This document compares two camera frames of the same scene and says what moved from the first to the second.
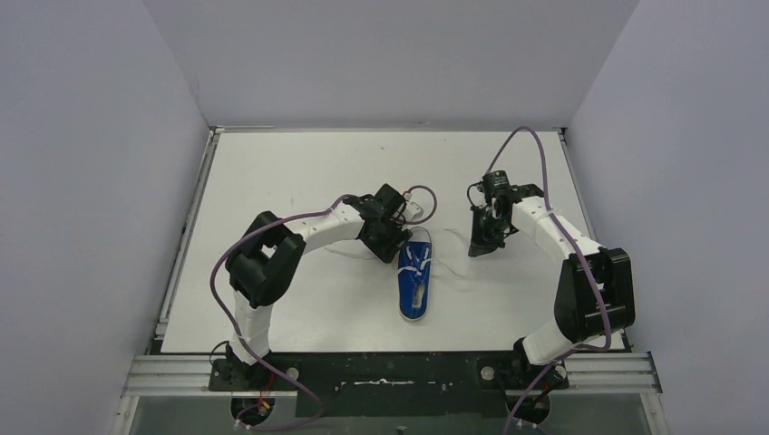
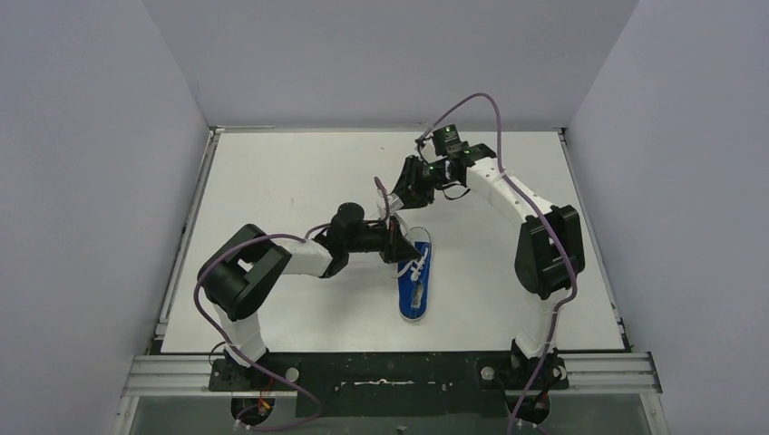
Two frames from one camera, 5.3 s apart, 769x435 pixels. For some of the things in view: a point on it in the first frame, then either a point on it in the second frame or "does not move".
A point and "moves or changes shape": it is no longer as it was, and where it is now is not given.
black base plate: (390, 384) does not move
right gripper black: (481, 244) to (411, 189)
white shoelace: (414, 270) moves or changes shape
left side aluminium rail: (213, 135) does not move
